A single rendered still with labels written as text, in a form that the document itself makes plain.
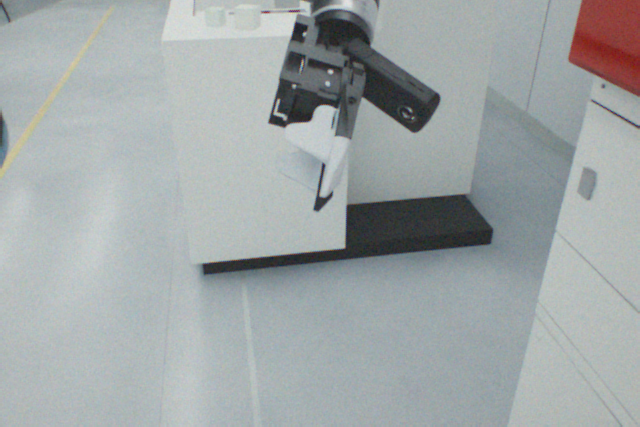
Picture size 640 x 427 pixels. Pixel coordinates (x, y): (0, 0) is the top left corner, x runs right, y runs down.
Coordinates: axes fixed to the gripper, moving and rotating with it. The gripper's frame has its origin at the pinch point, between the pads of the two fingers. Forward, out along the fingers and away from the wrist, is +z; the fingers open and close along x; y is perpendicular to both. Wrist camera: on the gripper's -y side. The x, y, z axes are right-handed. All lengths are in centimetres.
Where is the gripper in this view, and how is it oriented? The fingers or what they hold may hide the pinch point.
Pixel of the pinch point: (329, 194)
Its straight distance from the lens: 50.2
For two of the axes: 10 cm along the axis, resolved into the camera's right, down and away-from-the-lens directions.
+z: -1.7, 8.3, -5.3
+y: -9.6, -2.6, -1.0
